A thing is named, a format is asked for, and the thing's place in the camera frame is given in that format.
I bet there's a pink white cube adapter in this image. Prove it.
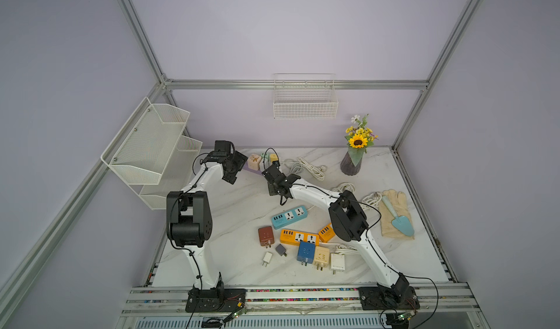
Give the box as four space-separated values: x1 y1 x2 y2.
247 153 262 170

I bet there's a teal power strip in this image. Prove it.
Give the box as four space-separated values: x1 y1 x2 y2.
271 205 309 230

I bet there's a brown cube adapter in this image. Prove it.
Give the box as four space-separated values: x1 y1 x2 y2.
258 225 275 248

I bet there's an orange power strip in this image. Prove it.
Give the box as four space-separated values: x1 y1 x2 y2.
280 229 319 246
318 223 336 243

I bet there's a blue cube adapter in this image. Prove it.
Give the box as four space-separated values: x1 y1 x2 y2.
296 241 316 266

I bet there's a small white plug charger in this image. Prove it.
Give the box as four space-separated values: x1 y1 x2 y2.
262 252 273 266

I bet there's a beige cube adapter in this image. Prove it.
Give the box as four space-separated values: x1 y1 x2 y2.
313 246 330 271

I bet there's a white cable coil front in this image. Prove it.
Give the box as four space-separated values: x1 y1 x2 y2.
359 190 384 209

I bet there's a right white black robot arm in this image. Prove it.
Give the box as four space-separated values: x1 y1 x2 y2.
262 164 414 307

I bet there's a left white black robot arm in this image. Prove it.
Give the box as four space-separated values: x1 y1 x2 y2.
166 140 247 290

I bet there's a lower white mesh shelf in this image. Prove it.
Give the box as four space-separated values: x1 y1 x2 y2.
139 136 203 210

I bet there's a white mesh shelf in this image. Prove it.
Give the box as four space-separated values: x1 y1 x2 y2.
101 98 190 186
139 136 203 210

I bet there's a dark purple ribbed vase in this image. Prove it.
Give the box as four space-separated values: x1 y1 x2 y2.
340 150 363 176

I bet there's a sunflower bouquet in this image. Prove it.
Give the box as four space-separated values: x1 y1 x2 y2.
344 114 379 167

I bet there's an upper white mesh shelf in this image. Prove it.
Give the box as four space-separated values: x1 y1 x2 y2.
101 98 190 186

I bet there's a beige work glove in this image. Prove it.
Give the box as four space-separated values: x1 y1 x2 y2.
379 189 415 240

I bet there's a teal garden trowel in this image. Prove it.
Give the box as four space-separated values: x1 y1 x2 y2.
381 196 415 237

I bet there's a white wire wall basket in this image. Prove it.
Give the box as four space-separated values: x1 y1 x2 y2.
273 73 338 120

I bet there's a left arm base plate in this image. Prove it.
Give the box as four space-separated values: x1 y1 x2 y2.
185 287 247 313

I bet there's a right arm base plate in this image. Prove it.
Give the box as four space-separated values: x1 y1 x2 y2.
358 287 420 311

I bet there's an aluminium front rail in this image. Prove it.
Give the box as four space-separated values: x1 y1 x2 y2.
120 283 480 317

